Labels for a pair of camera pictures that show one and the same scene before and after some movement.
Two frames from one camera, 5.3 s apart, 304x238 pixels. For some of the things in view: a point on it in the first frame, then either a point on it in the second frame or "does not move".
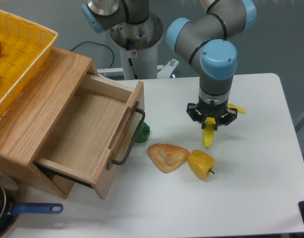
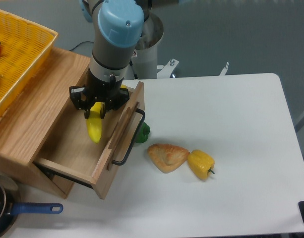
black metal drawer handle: [115, 162] does not move
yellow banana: [209, 128] to [94, 121]
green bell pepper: [143, 135] does not move
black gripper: [202, 110] to [109, 93]
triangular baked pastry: [167, 157] does not move
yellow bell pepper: [201, 163] does not move
